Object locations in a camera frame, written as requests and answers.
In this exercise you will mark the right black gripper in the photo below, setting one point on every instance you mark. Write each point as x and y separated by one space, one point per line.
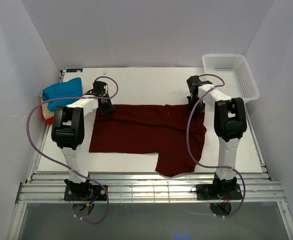
199 110

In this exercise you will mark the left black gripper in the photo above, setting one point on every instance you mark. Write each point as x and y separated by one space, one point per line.
108 109

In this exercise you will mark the dark red t shirt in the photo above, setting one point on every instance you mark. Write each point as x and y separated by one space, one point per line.
148 129

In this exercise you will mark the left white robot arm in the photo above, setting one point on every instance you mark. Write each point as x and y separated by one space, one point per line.
68 129

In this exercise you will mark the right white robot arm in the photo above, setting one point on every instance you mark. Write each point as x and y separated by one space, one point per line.
229 122

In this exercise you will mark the blue folded t shirt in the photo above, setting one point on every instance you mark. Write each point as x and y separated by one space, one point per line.
71 88

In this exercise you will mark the white plastic basket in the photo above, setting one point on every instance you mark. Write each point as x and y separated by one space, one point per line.
236 73

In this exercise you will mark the red-orange folded t shirt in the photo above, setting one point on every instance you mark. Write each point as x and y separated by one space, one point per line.
49 121

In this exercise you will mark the beige folded t shirt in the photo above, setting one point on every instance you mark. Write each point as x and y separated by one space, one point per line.
46 113

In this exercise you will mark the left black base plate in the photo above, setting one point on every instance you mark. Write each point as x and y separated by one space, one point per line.
86 192

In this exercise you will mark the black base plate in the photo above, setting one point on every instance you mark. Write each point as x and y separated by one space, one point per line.
86 192
208 192

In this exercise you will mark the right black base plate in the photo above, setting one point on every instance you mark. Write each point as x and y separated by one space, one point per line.
208 192

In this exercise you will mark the aluminium rail frame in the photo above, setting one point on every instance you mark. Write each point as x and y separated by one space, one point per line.
146 205

